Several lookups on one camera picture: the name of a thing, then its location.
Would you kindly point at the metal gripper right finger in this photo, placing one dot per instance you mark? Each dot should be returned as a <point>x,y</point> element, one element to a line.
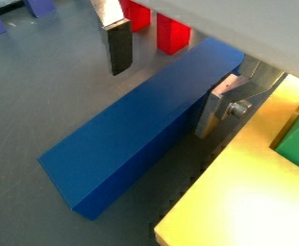
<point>228,97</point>

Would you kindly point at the red long block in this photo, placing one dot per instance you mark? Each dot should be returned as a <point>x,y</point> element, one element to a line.
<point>172,34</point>

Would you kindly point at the blue long block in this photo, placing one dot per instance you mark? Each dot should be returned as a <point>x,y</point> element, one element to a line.
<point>101,158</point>

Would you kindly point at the yellow slotted board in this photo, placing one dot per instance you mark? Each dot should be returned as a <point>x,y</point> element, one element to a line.
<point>243,203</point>

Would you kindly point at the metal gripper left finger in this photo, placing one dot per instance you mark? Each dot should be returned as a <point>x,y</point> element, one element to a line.
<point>116,33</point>

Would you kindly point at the purple cross-shaped block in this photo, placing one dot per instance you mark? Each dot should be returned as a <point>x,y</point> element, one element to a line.
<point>37,7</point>

